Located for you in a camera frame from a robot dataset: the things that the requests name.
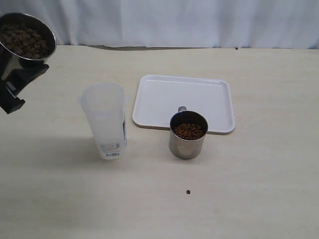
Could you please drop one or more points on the steel cup with kibble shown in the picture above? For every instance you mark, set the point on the steel cup with kibble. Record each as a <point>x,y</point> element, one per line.
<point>187,133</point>

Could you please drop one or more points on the white plastic tray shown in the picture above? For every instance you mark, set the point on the white plastic tray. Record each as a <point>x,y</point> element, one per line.
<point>159,97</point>

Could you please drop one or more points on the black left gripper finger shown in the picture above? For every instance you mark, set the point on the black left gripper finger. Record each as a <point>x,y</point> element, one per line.
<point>18,79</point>

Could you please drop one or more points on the clear plastic tall container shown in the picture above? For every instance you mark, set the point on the clear plastic tall container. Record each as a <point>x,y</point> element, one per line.
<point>104,107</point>

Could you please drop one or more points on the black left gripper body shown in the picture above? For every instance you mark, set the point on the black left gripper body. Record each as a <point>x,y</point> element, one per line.
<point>8,101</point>

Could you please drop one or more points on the white curtain backdrop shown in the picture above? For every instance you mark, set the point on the white curtain backdrop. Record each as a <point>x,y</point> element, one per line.
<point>178,23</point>

